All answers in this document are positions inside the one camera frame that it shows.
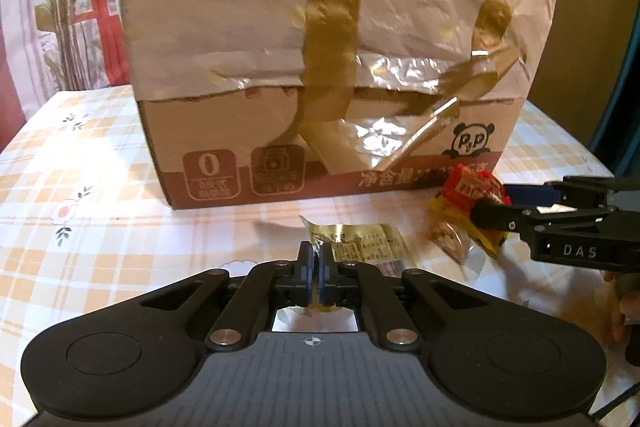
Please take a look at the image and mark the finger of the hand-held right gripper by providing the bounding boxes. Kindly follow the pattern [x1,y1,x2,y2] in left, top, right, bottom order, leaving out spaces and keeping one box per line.
[502,183,568,206]
[471,202,534,236]

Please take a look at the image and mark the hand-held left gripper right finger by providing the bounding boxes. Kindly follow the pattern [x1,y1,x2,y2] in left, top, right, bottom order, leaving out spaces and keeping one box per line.
[320,244,502,353]

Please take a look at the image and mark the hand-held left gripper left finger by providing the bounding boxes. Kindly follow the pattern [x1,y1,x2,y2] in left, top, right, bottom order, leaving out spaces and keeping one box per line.
[140,241,317,353]

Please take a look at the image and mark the red yellow snack packet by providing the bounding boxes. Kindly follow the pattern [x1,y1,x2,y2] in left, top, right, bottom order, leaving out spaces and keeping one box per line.
[426,165,512,264]

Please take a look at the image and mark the gold snack packet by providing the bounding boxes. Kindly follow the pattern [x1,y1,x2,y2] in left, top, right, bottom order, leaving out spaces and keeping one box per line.
[299,216,407,308]

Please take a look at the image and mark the taped cardboard box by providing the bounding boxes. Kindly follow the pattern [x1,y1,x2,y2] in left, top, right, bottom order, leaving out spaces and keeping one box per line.
[116,0,561,211]

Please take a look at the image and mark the person's right hand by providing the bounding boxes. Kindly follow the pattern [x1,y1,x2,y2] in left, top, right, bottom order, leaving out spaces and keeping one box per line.
[602,269,640,343]

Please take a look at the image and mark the green potted plant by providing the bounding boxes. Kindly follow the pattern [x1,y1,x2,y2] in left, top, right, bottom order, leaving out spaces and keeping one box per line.
[0,0,133,128]

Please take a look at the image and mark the black cable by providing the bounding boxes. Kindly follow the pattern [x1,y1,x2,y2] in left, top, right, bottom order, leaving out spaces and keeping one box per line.
[590,382,640,424]

